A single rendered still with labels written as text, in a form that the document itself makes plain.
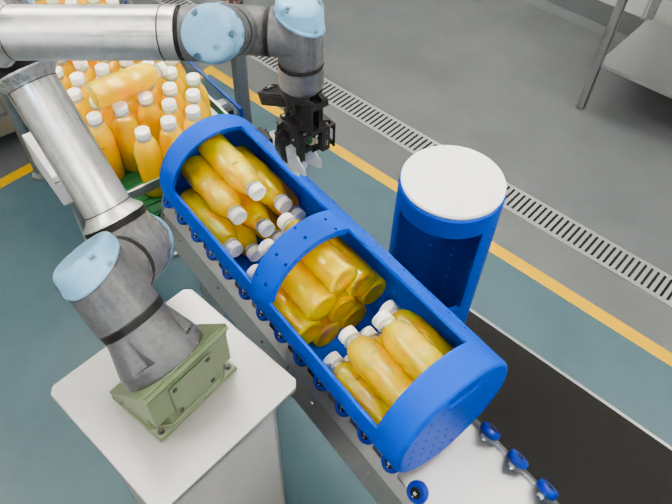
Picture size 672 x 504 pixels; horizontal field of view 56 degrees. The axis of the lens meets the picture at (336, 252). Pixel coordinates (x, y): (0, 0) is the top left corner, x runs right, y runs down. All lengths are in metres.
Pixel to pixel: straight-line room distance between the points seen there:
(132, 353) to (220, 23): 0.52
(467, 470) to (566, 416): 1.07
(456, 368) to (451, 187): 0.68
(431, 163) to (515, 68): 2.40
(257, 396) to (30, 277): 1.97
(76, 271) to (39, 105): 0.29
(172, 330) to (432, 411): 0.45
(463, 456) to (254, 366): 0.48
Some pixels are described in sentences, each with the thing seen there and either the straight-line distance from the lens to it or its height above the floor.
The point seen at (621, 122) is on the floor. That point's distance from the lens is 3.90.
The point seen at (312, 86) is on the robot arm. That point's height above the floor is 1.57.
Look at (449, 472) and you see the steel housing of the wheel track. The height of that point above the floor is 0.93.
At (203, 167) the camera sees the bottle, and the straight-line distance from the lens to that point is 1.55.
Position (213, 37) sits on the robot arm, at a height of 1.73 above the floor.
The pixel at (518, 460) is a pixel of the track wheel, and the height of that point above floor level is 0.98.
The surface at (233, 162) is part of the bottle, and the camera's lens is 1.48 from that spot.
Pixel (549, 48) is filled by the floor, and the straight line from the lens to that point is 4.35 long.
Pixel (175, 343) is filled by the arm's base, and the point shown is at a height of 1.31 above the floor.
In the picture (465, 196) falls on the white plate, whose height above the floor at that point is 1.04.
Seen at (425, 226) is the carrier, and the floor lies 0.98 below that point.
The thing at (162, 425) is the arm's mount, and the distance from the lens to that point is 1.16.
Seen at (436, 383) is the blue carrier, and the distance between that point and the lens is 1.11.
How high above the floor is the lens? 2.19
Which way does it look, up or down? 50 degrees down
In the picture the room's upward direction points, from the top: 2 degrees clockwise
